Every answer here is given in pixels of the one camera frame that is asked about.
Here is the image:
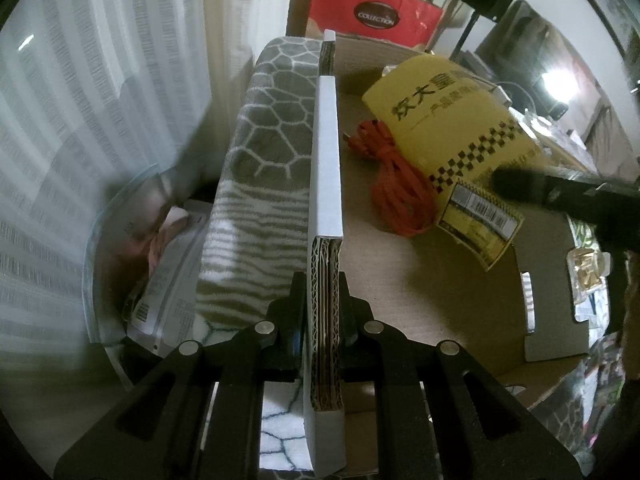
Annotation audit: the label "speaker stand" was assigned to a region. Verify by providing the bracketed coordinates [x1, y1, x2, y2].
[450, 15, 483, 58]

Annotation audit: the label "printed papers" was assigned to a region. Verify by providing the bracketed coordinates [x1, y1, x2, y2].
[127, 200, 211, 356]

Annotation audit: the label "red chocolate gift box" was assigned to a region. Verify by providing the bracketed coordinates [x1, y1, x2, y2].
[306, 0, 446, 53]

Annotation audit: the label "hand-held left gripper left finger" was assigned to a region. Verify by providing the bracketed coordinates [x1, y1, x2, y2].
[52, 271, 307, 480]

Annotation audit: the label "grey patterned blanket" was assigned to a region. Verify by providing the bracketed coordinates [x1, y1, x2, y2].
[195, 36, 616, 476]

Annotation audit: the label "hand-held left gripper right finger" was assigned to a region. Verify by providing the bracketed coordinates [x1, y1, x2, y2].
[337, 271, 586, 480]

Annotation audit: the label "white cardboard box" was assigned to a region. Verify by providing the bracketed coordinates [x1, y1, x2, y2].
[300, 30, 591, 478]

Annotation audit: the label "red cord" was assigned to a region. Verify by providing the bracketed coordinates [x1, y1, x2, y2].
[345, 120, 438, 238]

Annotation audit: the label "television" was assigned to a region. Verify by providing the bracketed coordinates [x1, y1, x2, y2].
[475, 0, 611, 126]

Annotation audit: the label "yellow plastic bag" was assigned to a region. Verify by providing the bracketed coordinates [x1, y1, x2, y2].
[362, 55, 538, 272]

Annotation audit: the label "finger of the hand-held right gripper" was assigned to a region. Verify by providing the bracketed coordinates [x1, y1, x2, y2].
[492, 165, 556, 205]

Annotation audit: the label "white curtain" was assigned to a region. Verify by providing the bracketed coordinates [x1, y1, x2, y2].
[0, 0, 301, 361]

